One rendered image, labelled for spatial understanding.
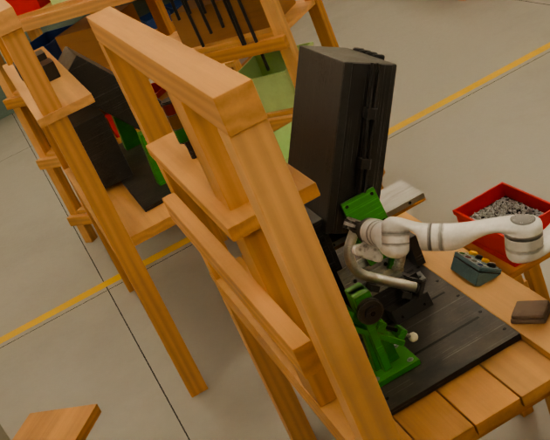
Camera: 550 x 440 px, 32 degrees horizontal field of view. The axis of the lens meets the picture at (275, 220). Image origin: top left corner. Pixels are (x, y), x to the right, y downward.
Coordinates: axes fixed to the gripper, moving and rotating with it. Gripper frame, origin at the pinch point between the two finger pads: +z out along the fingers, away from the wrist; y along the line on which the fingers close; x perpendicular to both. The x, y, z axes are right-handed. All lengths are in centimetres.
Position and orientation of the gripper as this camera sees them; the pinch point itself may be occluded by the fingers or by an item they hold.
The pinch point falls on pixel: (356, 228)
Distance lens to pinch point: 273.4
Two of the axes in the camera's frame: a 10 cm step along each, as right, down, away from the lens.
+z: -2.4, -0.7, 9.7
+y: -9.2, -3.1, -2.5
